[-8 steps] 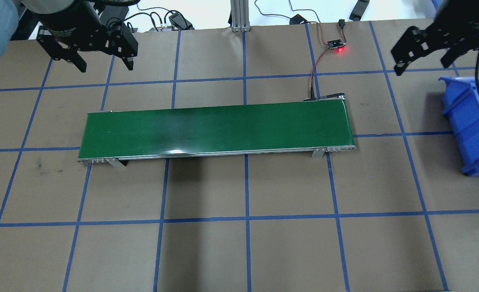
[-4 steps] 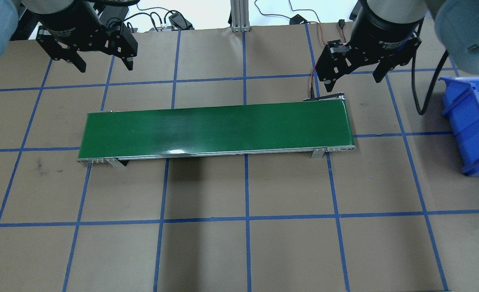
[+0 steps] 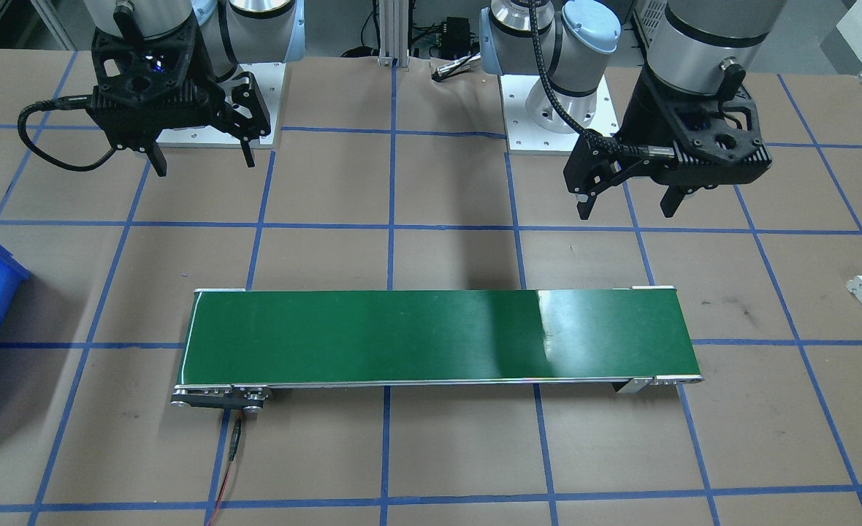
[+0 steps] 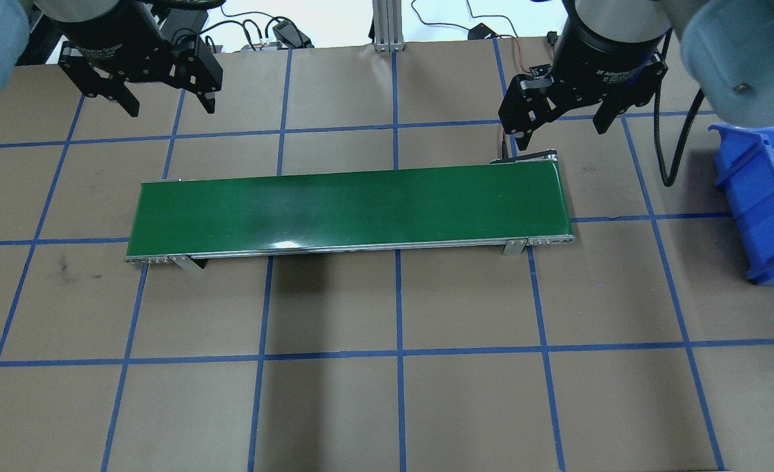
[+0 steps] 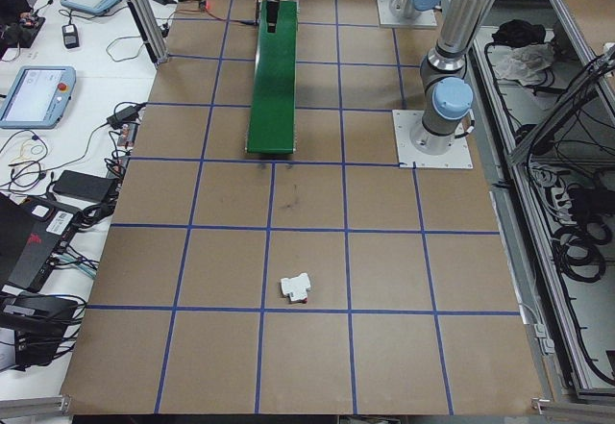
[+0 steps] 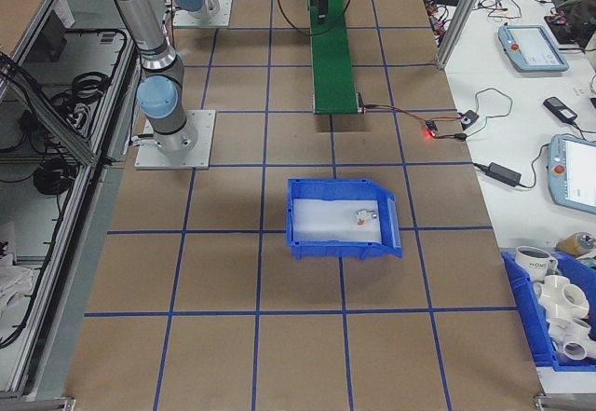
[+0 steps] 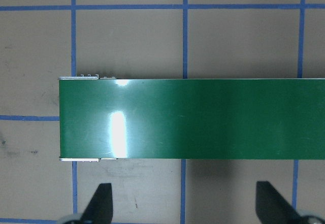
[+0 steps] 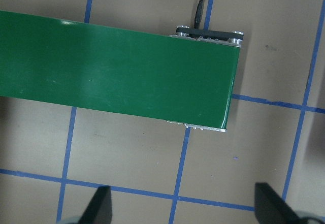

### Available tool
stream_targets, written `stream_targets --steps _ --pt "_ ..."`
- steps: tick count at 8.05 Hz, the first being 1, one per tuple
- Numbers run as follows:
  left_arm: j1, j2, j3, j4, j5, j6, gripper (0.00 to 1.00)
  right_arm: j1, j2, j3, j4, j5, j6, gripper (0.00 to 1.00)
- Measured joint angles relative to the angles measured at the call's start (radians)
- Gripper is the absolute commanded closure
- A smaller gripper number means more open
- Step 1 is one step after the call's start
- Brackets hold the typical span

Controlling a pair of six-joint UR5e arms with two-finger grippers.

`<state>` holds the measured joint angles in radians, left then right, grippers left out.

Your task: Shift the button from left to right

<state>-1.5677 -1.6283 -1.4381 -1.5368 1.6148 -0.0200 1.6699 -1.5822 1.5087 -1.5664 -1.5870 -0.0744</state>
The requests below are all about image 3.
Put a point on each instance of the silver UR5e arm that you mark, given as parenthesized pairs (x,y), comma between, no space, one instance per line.
(577,58)
(256,29)

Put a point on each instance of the small black power box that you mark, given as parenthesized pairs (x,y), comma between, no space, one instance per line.
(458,33)

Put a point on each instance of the green conveyor belt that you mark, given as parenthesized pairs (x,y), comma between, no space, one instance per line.
(402,336)

